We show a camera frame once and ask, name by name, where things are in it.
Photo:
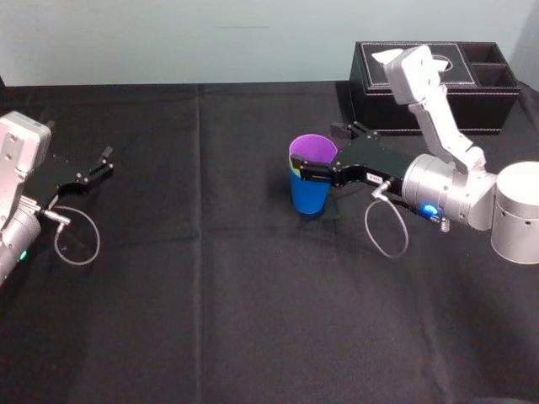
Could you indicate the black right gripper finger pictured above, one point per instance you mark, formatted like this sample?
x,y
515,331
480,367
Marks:
x,y
313,171
343,130

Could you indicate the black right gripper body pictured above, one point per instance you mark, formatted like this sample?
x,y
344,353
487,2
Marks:
x,y
370,162

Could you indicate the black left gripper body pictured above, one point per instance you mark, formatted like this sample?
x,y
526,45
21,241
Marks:
x,y
54,177

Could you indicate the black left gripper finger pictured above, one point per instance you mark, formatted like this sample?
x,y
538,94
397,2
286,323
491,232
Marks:
x,y
99,174
101,162

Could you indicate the purple plastic cup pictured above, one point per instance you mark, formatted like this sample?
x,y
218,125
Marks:
x,y
313,147

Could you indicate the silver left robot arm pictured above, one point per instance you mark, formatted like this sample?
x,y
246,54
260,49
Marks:
x,y
19,168

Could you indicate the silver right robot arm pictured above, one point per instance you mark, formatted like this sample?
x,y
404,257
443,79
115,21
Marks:
x,y
446,185

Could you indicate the green plastic cup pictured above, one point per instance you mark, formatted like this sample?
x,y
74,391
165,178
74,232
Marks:
x,y
295,170

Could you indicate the blue plastic cup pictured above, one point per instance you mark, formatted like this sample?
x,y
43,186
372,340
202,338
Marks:
x,y
309,195

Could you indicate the white tissue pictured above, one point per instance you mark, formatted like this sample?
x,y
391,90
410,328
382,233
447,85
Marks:
x,y
385,55

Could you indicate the black leather organizer box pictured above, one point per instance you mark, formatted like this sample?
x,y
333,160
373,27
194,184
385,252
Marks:
x,y
484,105

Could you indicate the black table cloth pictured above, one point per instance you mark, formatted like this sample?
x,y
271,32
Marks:
x,y
210,303

